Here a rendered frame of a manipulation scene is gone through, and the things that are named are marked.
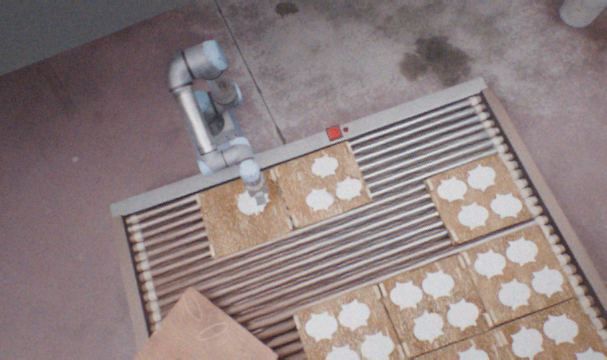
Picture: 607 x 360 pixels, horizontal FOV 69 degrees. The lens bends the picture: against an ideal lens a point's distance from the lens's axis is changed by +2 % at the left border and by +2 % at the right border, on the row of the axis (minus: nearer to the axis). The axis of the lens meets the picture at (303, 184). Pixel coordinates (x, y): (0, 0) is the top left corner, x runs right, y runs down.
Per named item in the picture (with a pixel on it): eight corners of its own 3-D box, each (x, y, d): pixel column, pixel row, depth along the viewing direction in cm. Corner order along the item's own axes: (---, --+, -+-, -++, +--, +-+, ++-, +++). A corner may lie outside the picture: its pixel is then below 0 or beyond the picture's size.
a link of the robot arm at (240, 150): (219, 143, 176) (227, 166, 173) (245, 133, 177) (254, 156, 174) (224, 150, 184) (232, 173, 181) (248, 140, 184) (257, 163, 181)
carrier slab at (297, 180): (273, 168, 225) (273, 167, 224) (346, 141, 228) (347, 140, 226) (296, 230, 215) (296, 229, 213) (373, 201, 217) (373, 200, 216)
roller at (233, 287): (150, 313, 210) (146, 313, 205) (520, 179, 222) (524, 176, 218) (153, 323, 208) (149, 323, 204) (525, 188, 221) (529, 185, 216)
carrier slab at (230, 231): (196, 195, 222) (195, 194, 221) (273, 169, 225) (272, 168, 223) (214, 260, 212) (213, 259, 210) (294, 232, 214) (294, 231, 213)
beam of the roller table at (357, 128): (114, 207, 229) (109, 204, 223) (477, 82, 243) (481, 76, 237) (117, 222, 227) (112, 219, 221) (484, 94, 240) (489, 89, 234)
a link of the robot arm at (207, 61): (210, 96, 220) (177, 45, 167) (238, 86, 221) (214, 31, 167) (219, 118, 219) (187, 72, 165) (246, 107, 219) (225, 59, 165)
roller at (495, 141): (139, 264, 218) (135, 262, 213) (497, 137, 230) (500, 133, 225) (141, 273, 216) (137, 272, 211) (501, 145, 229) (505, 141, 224)
